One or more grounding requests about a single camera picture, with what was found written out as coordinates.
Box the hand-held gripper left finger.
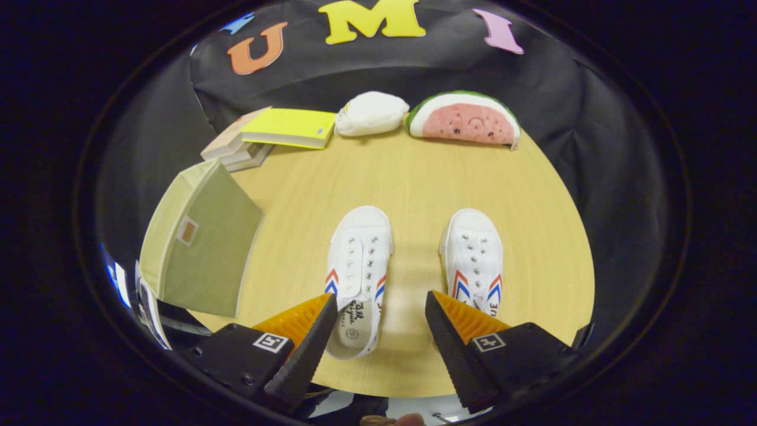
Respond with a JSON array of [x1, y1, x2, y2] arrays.
[[177, 292, 339, 412]]

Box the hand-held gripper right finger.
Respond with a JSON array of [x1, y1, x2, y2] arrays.
[[425, 290, 583, 415]]

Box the white shoe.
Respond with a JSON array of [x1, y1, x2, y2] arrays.
[[323, 205, 394, 360], [439, 208, 504, 318]]

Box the green fabric storage box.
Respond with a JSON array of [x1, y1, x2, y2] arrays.
[[139, 159, 264, 318]]

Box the grey book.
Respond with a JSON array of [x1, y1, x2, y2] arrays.
[[222, 142, 276, 173]]

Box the beige book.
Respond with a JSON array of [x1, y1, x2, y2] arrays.
[[200, 106, 273, 162]]

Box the yellow book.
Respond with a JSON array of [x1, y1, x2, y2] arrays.
[[241, 108, 337, 150]]

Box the watermelon slice plush toy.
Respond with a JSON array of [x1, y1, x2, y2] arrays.
[[406, 90, 522, 151]]

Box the white plush toy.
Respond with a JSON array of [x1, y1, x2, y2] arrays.
[[335, 91, 410, 138]]

